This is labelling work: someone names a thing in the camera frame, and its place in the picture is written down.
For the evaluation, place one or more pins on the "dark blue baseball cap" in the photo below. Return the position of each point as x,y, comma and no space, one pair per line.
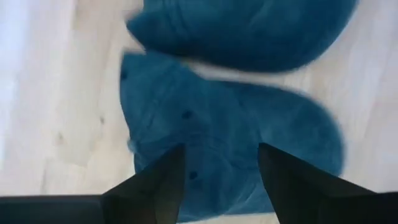
217,124
242,31

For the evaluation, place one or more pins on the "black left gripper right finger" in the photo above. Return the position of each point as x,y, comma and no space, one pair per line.
311,199

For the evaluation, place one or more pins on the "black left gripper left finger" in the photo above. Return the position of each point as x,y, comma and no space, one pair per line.
152,199

